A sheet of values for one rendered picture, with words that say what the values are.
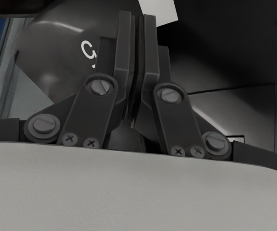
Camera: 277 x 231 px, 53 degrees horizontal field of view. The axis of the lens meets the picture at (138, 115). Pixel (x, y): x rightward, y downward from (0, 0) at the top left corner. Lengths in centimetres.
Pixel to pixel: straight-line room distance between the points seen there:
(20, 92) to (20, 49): 94
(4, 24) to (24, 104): 40
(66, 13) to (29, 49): 4
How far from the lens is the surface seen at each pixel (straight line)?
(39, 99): 111
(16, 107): 112
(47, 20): 18
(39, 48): 19
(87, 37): 16
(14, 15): 31
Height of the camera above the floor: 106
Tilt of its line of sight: 22 degrees down
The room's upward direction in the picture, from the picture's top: 177 degrees counter-clockwise
